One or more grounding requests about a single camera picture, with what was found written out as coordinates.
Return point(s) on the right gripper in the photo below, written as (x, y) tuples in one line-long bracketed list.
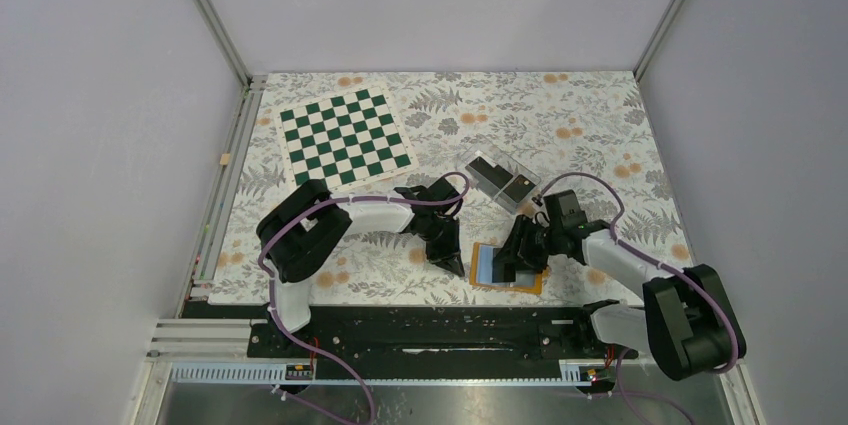
[(523, 228)]

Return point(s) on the left aluminium frame post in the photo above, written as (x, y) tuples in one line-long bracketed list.
[(224, 42)]

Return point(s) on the green white chessboard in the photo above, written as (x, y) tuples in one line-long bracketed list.
[(347, 139)]

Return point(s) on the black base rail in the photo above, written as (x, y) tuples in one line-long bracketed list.
[(438, 343)]

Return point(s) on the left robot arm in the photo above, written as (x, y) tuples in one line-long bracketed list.
[(299, 235)]

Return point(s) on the aluminium frame post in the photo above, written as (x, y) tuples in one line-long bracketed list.
[(224, 42), (657, 38)]

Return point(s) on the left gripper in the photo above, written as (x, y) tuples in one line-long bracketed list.
[(448, 256)]

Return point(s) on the single black credit card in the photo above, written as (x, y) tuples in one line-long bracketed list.
[(509, 267)]

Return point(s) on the orange leather card holder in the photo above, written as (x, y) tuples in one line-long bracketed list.
[(486, 273)]

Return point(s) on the clear plastic card box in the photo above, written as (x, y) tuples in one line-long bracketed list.
[(495, 155)]

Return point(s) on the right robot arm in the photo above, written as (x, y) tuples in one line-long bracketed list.
[(685, 320)]

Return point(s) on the floral patterned table mat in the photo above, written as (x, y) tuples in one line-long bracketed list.
[(585, 131)]

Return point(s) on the right aluminium frame post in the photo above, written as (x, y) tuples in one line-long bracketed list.
[(657, 38)]

